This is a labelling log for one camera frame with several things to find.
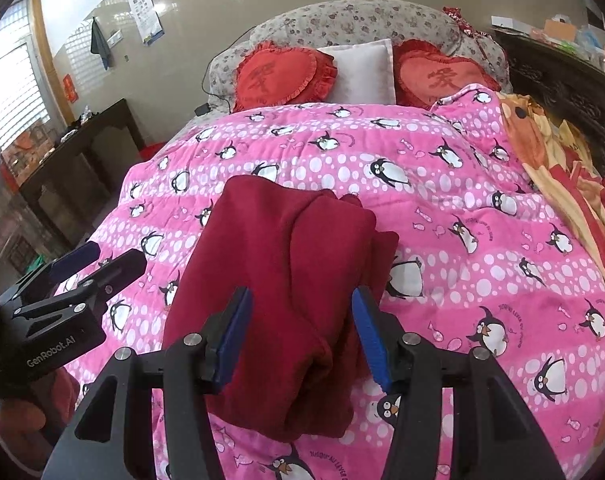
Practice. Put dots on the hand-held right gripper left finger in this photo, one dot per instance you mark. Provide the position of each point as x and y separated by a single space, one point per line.
235 340

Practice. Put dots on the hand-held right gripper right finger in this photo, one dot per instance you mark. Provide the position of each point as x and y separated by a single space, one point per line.
372 340

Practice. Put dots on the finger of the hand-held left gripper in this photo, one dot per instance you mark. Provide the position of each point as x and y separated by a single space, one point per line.
75 259
117 267

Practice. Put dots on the dark red sweater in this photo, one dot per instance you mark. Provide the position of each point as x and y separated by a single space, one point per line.
282 260

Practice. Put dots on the person's left hand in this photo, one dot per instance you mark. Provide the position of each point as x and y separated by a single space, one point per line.
15 420

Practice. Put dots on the brown printed box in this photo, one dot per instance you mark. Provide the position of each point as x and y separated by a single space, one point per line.
30 150

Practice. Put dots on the red cloth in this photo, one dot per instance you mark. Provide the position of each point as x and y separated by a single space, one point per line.
153 151

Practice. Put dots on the dark wooden desk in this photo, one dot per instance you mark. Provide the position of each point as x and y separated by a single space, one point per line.
97 130

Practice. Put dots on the pink penguin print blanket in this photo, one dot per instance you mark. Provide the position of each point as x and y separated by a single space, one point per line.
482 260

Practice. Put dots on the black charger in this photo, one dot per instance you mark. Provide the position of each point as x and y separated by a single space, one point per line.
202 110

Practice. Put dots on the window with white grille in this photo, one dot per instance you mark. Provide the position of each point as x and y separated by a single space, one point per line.
12 90

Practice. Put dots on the dark hanging cloth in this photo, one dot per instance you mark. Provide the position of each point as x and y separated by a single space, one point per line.
101 42

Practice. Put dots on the red heart-shaped ruffled pillow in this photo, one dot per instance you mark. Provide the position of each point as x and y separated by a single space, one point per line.
277 77
442 77

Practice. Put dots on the orange cartoon print blanket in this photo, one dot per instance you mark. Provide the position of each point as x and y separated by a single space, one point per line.
557 160

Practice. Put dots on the white square pillow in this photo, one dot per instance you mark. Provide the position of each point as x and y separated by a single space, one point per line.
360 72

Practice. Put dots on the dark carved wooden cabinet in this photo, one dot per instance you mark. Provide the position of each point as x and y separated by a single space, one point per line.
547 75

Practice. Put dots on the floral padded headboard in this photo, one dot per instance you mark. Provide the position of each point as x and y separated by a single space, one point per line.
357 17

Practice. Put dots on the red tassel decoration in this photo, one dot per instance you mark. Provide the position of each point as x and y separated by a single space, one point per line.
462 20

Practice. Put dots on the white flat box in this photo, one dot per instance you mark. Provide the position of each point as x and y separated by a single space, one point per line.
509 22

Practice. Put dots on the cardboard box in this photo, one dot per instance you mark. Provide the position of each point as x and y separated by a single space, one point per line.
559 27

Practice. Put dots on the red paper wall sticker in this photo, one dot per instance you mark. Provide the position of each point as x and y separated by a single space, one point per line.
69 88

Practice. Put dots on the wall calendar poster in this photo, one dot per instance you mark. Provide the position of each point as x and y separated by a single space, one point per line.
145 10

